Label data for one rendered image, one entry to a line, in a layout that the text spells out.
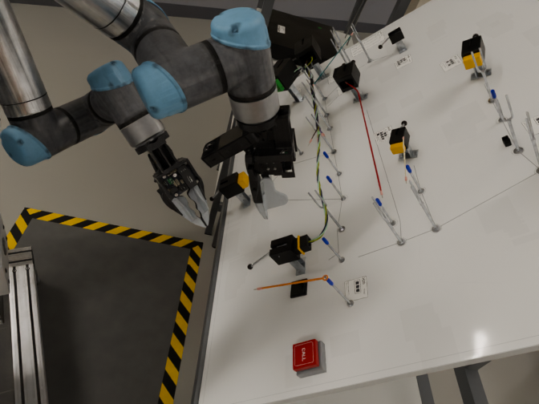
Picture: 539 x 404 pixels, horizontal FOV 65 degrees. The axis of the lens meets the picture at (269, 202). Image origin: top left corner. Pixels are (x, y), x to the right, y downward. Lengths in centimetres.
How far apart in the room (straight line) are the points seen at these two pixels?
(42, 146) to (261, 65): 42
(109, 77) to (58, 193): 175
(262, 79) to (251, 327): 57
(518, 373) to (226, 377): 205
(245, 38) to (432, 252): 53
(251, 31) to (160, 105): 15
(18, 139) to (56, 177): 180
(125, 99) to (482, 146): 73
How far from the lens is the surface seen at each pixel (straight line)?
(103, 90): 83
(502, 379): 268
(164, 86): 57
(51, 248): 229
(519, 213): 87
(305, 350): 83
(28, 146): 82
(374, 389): 123
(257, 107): 63
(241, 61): 59
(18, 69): 81
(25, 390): 172
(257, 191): 72
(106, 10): 64
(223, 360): 100
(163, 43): 62
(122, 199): 248
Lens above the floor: 181
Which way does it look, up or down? 43 degrees down
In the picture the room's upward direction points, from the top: 21 degrees clockwise
